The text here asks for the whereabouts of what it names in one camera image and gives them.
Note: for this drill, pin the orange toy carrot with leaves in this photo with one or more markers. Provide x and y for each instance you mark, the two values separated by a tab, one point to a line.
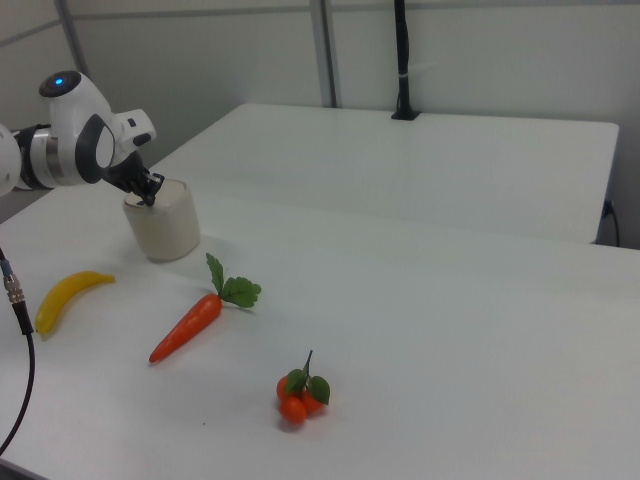
190	325

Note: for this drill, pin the yellow toy banana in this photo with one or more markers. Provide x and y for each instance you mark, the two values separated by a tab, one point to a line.
60	300

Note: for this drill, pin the orange toy tomato bunch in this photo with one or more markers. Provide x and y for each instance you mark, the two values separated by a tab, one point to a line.
295	407

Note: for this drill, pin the black pole with base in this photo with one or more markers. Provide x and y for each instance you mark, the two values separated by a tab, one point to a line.
403	60

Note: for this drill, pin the white side table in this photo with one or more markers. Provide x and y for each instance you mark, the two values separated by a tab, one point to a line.
400	165

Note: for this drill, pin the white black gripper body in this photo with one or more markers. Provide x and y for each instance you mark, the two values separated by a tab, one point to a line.
132	135

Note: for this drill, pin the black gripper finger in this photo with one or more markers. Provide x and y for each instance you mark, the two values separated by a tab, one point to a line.
157	181
146	198

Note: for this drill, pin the beige garbage bin with lid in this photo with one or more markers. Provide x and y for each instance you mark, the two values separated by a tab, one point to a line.
165	230

